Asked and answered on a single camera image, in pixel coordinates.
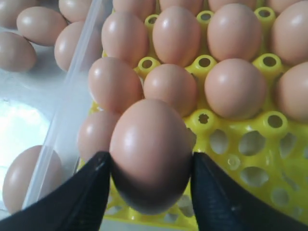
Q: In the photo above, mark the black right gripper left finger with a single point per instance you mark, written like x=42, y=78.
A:
x=78, y=204

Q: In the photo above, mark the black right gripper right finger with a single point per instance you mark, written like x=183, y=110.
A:
x=221, y=204

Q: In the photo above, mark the brown egg fifth row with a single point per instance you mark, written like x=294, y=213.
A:
x=174, y=85
x=114, y=85
x=289, y=35
x=151, y=155

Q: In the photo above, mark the brown egg front row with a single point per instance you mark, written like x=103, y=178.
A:
x=292, y=93
x=95, y=133
x=19, y=174
x=235, y=89

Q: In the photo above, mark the clear plastic egg box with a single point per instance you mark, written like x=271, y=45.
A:
x=46, y=105

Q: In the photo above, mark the brown egg fourth row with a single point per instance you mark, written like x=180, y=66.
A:
x=176, y=36
x=41, y=25
x=66, y=44
x=234, y=31

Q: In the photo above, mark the brown egg packed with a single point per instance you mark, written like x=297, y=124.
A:
x=280, y=5
x=139, y=7
x=192, y=5
x=217, y=4

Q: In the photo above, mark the brown egg second row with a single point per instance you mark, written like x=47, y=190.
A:
x=10, y=9

